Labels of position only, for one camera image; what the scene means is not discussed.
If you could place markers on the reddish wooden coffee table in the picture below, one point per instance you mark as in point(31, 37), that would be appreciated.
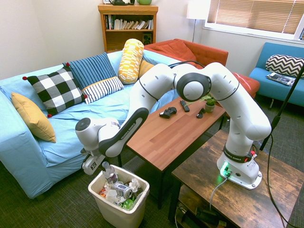
point(171, 140)

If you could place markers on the wooden window blinds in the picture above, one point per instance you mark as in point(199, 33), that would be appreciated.
point(256, 14)

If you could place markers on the green bowl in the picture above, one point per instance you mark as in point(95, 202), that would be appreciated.
point(144, 2)

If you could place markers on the white navy striped cushion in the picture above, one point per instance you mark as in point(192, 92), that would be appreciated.
point(103, 88)

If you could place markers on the black camera stand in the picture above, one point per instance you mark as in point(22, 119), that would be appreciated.
point(282, 111)

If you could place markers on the wooden bookshelf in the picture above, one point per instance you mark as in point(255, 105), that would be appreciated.
point(128, 39)

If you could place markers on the black white checked cushion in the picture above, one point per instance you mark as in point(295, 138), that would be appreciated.
point(55, 91)

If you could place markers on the white plastic trash bin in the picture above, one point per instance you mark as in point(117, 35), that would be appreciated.
point(114, 211)

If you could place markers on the yellow patterned bolster pillow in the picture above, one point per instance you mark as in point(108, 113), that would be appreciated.
point(131, 60)

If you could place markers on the orange ottoman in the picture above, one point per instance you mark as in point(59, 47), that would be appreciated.
point(249, 83)

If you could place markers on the green wrapper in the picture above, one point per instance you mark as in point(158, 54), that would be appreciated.
point(128, 204)

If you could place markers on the crumpled white paper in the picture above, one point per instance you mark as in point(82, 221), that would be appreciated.
point(135, 184)

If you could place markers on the black object on shelf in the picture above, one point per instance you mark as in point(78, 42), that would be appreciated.
point(122, 2)

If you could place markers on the black game controller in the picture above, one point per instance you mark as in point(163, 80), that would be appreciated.
point(168, 112)

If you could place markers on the small black speaker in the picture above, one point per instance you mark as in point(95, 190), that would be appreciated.
point(147, 38)

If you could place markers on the silver drink can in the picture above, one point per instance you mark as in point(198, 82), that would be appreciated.
point(122, 189)

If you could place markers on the small potted green plant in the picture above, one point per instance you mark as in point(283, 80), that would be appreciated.
point(210, 107)

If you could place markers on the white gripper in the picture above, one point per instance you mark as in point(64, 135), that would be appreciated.
point(91, 165)

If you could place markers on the blue striped cushion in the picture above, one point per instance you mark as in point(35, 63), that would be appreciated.
point(91, 69)

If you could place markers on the floor vent grille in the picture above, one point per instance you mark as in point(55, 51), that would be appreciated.
point(134, 165)

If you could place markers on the mustard ribbed cushion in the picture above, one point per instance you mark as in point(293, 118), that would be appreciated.
point(145, 67)

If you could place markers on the white floor lamp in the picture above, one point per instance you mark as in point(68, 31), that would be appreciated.
point(198, 9)

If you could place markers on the black TV remote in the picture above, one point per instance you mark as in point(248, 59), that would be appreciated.
point(184, 106)

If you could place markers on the row of books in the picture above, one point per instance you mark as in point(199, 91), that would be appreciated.
point(129, 24)

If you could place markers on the black sunglasses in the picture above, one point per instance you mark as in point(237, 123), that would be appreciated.
point(201, 113)

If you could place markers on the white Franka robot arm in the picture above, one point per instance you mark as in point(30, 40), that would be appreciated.
point(237, 95)

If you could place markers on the light blue sofa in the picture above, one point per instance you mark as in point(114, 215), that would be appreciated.
point(59, 128)

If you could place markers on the black white chevron pillow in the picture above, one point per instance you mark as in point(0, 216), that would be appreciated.
point(282, 65)

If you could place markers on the plain mustard cushion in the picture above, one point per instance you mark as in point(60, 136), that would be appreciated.
point(33, 116)

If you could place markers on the clear bottle with purple label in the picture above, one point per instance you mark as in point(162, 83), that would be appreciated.
point(109, 173)

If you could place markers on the rustic brown robot table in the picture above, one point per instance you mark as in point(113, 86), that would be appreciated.
point(237, 209)

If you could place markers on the teal sofa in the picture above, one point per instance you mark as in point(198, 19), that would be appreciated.
point(275, 92)

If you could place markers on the orange armchair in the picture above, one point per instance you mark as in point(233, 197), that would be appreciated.
point(190, 52)

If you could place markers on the magazine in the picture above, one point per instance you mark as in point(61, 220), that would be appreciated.
point(280, 79)

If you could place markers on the black power adapter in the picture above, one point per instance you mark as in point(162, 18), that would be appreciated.
point(209, 215)

